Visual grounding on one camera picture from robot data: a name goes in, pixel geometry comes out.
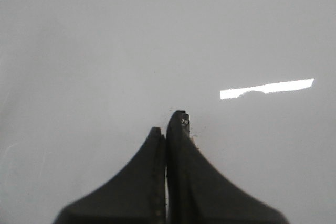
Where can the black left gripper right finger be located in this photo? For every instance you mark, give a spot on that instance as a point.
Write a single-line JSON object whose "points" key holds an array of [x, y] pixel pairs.
{"points": [[198, 193]]}

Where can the white glossy whiteboard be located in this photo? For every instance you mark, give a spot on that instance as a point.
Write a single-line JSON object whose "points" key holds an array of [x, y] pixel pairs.
{"points": [[83, 81]]}

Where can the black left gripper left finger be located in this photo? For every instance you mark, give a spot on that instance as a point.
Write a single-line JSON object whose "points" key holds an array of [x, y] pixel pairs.
{"points": [[134, 195]]}

